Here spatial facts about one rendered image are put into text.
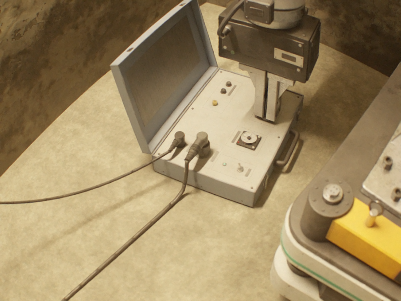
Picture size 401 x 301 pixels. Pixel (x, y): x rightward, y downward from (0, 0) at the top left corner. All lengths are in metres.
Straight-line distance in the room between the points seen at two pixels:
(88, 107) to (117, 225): 0.45
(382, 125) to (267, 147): 0.40
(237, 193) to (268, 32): 0.39
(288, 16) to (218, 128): 0.41
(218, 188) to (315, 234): 0.49
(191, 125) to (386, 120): 0.56
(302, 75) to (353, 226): 0.49
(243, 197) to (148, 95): 0.33
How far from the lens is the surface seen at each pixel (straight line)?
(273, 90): 1.18
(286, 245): 0.77
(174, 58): 1.28
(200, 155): 1.18
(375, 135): 0.92
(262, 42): 1.05
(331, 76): 1.57
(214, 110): 1.29
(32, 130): 1.39
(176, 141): 1.18
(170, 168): 1.18
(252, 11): 0.97
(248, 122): 1.27
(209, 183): 1.15
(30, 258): 1.15
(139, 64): 1.15
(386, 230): 0.69
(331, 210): 0.68
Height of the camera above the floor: 0.93
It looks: 46 degrees down
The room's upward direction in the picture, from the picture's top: straight up
